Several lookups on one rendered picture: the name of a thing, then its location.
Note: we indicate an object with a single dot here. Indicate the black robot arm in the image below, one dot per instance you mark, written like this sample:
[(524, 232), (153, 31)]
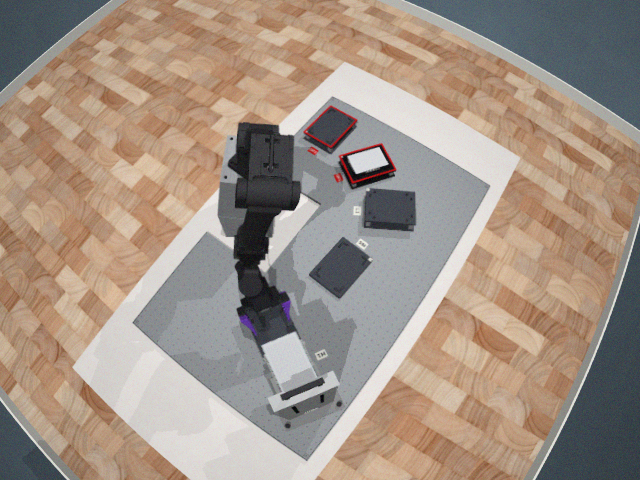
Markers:
[(269, 191)]

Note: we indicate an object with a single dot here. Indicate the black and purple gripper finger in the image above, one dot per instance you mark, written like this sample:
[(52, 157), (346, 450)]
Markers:
[(286, 307), (246, 321)]

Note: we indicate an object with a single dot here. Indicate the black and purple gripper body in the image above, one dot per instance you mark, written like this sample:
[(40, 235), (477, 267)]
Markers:
[(275, 301)]

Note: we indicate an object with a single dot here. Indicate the grey slotted shelf rack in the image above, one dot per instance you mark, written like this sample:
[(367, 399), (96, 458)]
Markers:
[(306, 404)]

